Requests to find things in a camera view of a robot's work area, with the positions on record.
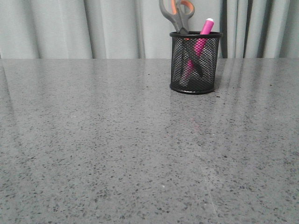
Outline grey orange scissors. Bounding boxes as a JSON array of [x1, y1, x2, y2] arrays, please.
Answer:
[[159, 0, 200, 85]]

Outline pink marker pen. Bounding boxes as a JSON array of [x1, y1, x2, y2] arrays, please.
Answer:
[[179, 18, 215, 86]]

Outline black mesh pen holder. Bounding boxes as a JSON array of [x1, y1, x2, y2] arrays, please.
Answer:
[[170, 31, 222, 94]]

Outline grey curtain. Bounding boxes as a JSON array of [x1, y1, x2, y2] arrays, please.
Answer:
[[0, 0, 299, 59]]

